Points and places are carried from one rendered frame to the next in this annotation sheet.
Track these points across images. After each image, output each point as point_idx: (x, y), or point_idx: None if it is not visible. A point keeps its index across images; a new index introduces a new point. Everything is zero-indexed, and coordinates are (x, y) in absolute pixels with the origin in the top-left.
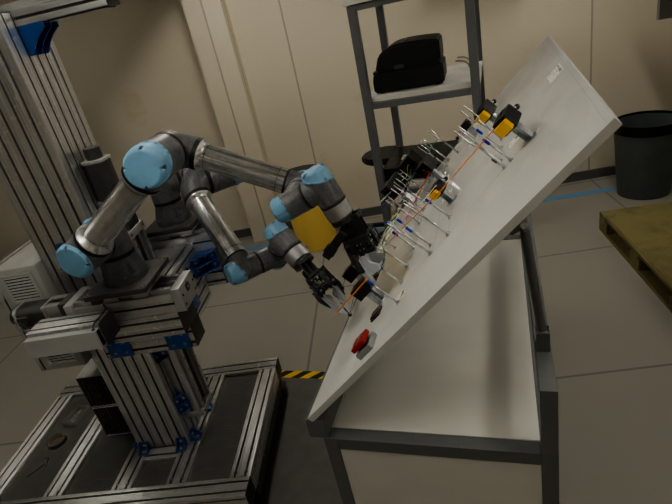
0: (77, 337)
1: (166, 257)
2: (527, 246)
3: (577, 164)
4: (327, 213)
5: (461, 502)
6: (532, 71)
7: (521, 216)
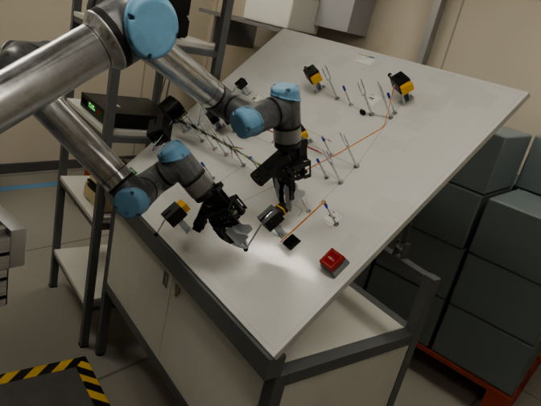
0: None
1: None
2: None
3: (510, 116)
4: (291, 134)
5: (350, 404)
6: (303, 52)
7: (481, 146)
